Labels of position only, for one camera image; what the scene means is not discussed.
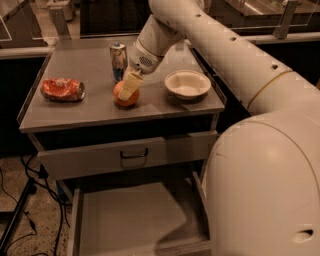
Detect left metal post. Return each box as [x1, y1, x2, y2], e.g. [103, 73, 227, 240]
[49, 7, 71, 40]

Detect grey metal drawer cabinet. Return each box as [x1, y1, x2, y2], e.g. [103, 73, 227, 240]
[19, 38, 224, 190]

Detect top grey drawer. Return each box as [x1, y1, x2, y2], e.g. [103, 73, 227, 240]
[38, 131, 218, 180]

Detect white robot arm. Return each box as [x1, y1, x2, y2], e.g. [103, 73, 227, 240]
[129, 0, 320, 256]

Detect black stand leg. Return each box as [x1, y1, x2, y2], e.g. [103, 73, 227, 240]
[0, 178, 34, 256]

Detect black floor cables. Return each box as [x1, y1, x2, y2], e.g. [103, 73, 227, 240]
[0, 154, 73, 256]

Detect tall silver blue can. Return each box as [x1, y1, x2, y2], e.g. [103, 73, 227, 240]
[110, 42, 128, 83]

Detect black drawer handle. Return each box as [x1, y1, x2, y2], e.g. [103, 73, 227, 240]
[120, 148, 149, 159]

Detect metal post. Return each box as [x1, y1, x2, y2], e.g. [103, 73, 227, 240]
[273, 0, 299, 40]
[49, 7, 71, 40]

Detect crushed orange soda can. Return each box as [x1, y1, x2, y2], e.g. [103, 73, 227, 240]
[40, 78, 85, 102]

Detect orange fruit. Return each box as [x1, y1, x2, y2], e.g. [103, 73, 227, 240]
[113, 81, 140, 107]

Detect white bowl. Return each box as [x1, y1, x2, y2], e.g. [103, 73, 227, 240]
[164, 70, 211, 100]

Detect right metal post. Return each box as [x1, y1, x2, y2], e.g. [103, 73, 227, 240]
[273, 0, 299, 40]

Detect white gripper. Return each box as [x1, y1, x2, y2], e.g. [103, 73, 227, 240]
[118, 40, 163, 101]

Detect open middle grey drawer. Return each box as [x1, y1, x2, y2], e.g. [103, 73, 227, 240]
[67, 171, 211, 256]

